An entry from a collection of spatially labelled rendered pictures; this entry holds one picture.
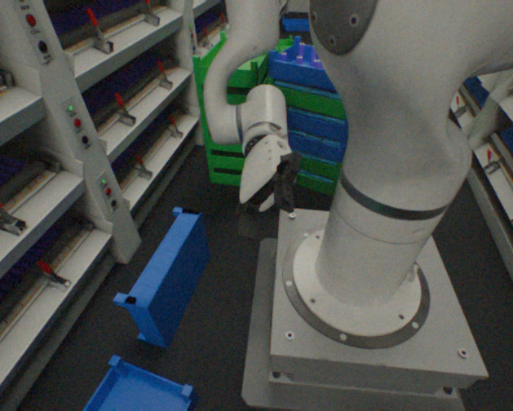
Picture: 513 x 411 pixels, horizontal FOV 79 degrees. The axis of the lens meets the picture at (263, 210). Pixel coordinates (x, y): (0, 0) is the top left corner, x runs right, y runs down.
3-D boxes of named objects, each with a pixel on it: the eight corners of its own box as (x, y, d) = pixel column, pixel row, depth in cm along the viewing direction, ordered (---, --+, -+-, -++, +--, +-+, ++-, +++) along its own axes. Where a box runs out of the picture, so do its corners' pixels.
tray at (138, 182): (196, 126, 140) (203, 99, 130) (128, 220, 97) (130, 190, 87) (153, 108, 138) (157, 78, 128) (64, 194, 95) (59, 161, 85)
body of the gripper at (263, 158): (298, 139, 55) (303, 186, 48) (265, 173, 62) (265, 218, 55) (265, 118, 52) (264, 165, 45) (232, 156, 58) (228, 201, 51)
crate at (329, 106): (369, 97, 110) (374, 74, 105) (351, 121, 97) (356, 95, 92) (293, 81, 121) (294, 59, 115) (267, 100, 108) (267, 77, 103)
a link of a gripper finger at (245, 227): (258, 208, 53) (257, 240, 49) (248, 217, 55) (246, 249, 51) (242, 201, 52) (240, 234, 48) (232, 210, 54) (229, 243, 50)
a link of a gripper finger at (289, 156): (301, 141, 47) (302, 168, 44) (271, 169, 53) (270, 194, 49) (295, 138, 47) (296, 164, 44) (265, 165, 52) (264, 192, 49)
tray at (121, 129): (189, 82, 126) (196, 49, 117) (106, 168, 83) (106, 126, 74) (141, 60, 124) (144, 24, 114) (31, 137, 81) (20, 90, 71)
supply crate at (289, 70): (374, 74, 105) (381, 48, 99) (356, 95, 92) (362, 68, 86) (294, 59, 115) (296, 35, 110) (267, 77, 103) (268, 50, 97)
